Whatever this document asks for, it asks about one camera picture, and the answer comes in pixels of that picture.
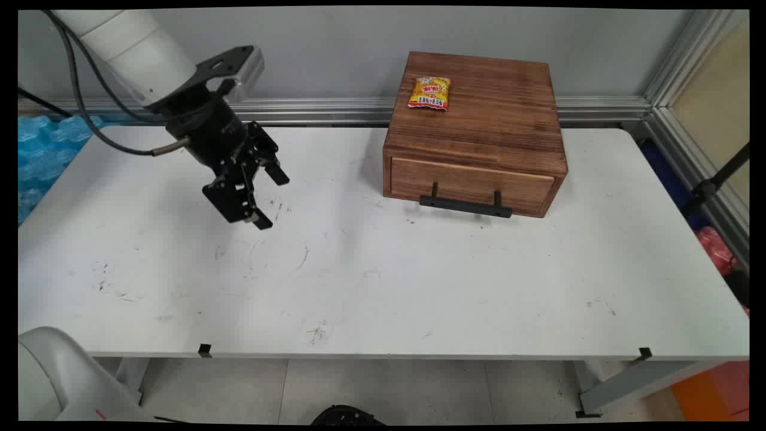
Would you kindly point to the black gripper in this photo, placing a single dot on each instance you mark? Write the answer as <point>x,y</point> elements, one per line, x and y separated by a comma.
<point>206,129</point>

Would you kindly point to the black table edge clip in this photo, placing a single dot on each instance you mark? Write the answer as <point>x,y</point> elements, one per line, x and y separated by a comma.
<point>644,354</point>
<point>204,351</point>

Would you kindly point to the yellow red snack packet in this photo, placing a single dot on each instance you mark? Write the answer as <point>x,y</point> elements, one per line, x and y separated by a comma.
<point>429,93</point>

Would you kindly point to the blue bubble wrap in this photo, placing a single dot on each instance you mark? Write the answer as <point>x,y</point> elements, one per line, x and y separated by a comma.
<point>45,155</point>

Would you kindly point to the white table leg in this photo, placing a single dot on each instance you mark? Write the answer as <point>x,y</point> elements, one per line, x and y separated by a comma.
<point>634,383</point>
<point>133,377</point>

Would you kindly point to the brown wooden drawer cabinet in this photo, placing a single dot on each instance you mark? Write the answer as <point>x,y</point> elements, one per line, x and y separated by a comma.
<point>485,114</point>

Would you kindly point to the black round floor object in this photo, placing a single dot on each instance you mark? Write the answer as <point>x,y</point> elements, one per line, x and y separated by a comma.
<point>347,415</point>

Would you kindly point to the blue crate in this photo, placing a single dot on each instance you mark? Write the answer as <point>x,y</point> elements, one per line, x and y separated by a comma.
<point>670,179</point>

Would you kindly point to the black stand pole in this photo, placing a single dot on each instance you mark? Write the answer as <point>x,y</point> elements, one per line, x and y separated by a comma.
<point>715,179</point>

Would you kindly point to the red plastic bag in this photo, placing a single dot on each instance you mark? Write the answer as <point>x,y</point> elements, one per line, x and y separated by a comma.
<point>715,248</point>

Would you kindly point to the orange box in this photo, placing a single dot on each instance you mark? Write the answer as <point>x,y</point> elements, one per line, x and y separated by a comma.
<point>715,392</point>

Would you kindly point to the horizontal aluminium frame rail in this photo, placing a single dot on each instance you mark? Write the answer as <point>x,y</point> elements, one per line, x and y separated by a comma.
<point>323,111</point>

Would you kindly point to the black bracket with silver camera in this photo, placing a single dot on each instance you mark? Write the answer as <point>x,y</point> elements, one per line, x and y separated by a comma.
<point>224,63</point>

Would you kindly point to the angled aluminium frame profile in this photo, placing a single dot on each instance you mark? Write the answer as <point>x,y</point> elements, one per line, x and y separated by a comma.
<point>682,78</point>

